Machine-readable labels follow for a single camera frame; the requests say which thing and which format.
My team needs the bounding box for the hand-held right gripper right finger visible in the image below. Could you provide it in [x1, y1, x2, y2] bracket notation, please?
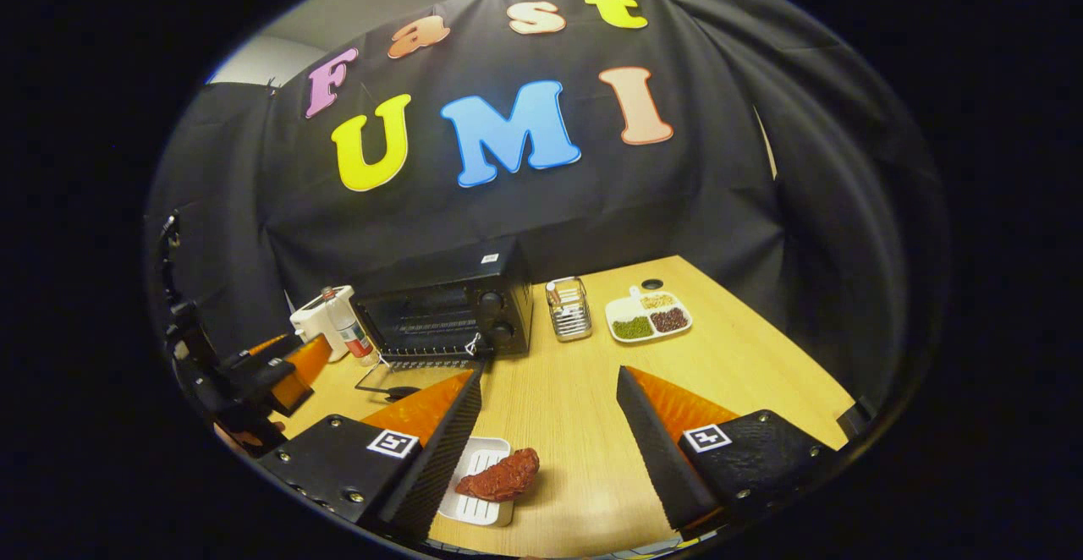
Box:
[615, 365, 842, 532]

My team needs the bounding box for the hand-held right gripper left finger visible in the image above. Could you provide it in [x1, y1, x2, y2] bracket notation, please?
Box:
[254, 368, 485, 543]

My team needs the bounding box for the red roasted meat piece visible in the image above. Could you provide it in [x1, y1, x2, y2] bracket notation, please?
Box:
[455, 447, 541, 503]

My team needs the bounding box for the black electric oven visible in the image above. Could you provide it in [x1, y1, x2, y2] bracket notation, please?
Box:
[351, 236, 536, 402]

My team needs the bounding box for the white toaster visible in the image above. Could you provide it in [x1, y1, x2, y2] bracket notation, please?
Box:
[289, 285, 356, 364]

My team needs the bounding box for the clear plastic bottle red label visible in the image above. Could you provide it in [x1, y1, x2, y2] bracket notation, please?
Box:
[320, 287, 382, 368]

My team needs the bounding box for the small white ribbed tray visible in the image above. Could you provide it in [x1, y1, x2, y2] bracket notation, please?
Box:
[437, 436, 517, 527]

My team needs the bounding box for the white divided plate with beans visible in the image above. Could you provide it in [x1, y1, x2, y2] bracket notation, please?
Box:
[604, 287, 693, 343]

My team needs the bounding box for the black backdrop cloth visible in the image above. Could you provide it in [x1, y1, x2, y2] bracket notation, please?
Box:
[144, 0, 944, 425]

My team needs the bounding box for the metal wire basket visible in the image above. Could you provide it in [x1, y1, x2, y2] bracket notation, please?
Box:
[546, 277, 593, 343]

